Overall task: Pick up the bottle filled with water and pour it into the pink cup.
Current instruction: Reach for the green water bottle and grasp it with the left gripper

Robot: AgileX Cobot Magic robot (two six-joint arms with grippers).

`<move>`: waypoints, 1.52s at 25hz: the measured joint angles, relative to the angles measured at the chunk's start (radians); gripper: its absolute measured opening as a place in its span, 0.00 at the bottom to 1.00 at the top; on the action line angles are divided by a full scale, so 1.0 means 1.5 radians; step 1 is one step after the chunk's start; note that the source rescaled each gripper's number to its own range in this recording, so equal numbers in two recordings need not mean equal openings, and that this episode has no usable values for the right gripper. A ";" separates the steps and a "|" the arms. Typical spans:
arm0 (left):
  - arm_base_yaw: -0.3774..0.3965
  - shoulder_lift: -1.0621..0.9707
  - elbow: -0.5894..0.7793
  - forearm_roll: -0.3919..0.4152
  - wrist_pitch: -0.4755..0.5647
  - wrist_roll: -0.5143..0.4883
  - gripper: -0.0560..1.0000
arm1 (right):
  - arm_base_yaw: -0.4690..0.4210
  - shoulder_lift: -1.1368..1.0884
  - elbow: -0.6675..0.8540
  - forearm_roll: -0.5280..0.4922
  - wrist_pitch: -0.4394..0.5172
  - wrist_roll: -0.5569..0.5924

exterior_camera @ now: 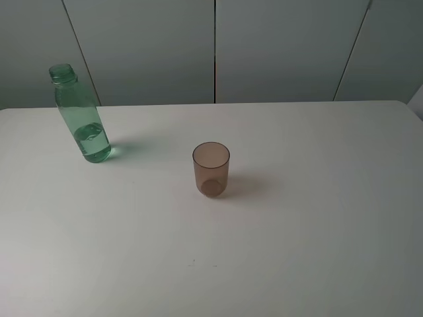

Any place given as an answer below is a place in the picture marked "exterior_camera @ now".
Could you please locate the pink translucent plastic cup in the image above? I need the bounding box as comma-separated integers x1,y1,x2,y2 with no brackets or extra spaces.
192,142,230,197

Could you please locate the green transparent plastic bottle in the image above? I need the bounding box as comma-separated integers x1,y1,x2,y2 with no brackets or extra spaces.
49,63,112,163

